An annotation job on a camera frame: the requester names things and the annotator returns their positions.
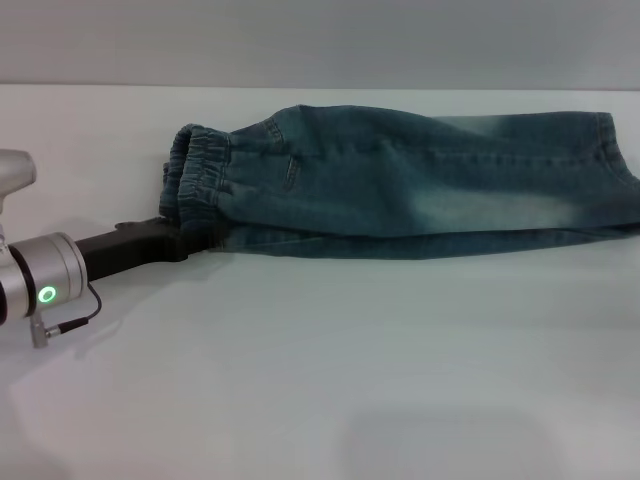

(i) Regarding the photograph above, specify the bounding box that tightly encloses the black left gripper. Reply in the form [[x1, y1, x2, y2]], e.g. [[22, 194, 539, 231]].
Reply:
[[73, 216, 190, 283]]

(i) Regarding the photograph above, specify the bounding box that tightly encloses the blue denim shorts basketball print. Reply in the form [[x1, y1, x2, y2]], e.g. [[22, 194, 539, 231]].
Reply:
[[158, 103, 640, 261]]

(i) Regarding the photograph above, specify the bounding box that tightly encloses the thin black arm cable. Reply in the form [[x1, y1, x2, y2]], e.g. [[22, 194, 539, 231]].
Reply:
[[43, 282, 104, 335]]

